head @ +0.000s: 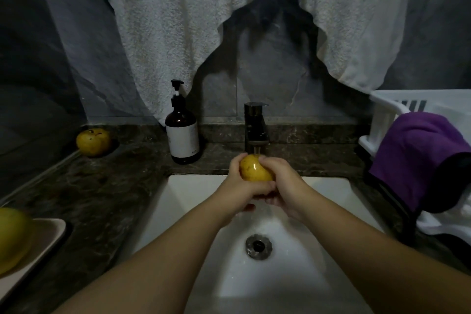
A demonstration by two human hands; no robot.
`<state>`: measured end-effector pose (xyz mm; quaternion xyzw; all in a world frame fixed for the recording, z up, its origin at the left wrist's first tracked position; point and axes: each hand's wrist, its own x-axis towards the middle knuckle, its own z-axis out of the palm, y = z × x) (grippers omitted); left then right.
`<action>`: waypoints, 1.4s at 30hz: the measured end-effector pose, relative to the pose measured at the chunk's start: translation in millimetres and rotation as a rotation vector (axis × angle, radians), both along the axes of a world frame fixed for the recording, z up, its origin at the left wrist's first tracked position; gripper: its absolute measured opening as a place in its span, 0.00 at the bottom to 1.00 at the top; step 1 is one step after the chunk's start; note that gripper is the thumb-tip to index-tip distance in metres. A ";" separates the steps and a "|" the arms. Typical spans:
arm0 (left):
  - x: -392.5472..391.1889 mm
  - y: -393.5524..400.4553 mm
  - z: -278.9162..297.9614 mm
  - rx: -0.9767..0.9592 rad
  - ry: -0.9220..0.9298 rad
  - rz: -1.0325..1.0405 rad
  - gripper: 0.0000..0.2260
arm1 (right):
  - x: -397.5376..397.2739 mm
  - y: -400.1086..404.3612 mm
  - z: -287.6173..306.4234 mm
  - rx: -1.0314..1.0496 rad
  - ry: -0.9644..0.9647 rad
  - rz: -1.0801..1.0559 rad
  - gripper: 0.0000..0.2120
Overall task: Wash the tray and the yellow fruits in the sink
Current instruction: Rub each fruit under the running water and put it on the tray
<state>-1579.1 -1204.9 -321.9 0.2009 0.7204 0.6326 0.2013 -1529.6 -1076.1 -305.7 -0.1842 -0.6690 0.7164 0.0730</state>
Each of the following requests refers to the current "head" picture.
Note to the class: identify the person's left forearm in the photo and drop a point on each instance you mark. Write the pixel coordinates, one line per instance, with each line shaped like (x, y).
(140, 273)

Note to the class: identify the white sink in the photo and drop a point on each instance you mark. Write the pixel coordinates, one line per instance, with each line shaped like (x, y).
(316, 280)

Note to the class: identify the group of yellow apples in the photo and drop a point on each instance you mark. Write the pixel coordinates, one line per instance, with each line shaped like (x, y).
(93, 142)

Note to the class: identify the person's left hand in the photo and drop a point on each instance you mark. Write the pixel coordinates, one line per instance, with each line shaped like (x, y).
(235, 192)

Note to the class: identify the white plastic basket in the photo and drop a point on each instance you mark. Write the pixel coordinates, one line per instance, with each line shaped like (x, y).
(386, 115)

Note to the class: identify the beige plastic tray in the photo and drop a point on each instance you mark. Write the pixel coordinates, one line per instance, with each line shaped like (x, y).
(48, 240)

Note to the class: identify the person's right forearm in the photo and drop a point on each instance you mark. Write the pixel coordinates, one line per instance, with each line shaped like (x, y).
(390, 266)

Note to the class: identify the black faucet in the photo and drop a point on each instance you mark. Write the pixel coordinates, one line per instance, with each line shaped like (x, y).
(255, 124)

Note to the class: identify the metal sink drain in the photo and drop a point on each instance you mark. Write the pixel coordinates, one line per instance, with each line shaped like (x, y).
(258, 246)

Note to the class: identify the white hanging towel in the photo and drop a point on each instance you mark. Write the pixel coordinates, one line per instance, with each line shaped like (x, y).
(154, 30)

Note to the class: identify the person's right hand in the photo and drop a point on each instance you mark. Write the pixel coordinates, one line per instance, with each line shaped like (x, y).
(291, 191)

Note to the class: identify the dark soap pump bottle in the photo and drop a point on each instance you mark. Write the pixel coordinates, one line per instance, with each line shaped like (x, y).
(182, 133)

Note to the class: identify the purple cloth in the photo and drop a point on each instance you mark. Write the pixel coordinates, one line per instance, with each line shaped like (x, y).
(416, 155)

